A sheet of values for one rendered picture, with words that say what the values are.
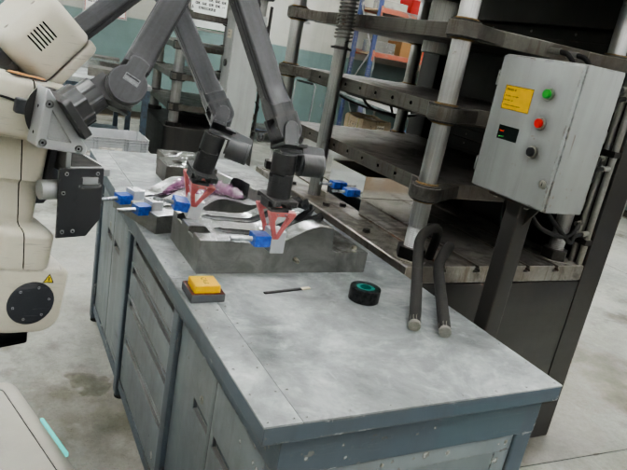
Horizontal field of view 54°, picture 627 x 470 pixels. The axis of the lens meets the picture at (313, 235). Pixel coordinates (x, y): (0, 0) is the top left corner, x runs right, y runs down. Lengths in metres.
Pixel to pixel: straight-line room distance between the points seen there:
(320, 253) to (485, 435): 0.64
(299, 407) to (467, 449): 0.44
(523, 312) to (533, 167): 0.76
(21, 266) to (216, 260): 0.44
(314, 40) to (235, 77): 3.70
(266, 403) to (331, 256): 0.70
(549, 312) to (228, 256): 1.39
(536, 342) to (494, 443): 1.15
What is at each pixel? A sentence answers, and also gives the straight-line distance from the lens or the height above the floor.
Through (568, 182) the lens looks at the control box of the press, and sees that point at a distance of 1.83.
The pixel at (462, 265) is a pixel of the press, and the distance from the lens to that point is 2.13.
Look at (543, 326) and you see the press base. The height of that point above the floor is 0.53.
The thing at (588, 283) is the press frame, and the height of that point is 0.71.
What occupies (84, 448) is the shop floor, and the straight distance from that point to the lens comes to 2.28.
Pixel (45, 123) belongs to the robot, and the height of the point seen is 1.16.
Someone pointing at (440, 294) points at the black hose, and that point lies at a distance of 1.61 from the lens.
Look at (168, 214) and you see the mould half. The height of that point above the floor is 0.86.
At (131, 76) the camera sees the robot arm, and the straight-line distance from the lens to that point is 1.30.
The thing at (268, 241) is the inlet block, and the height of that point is 0.94.
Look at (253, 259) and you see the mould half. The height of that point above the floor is 0.84.
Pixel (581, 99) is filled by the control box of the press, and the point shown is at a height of 1.38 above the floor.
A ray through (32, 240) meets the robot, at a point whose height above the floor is 0.88.
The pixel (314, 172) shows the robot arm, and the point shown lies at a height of 1.11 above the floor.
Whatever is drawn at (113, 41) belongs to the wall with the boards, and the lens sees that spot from 8.77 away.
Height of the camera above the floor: 1.39
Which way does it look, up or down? 17 degrees down
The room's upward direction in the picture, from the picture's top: 11 degrees clockwise
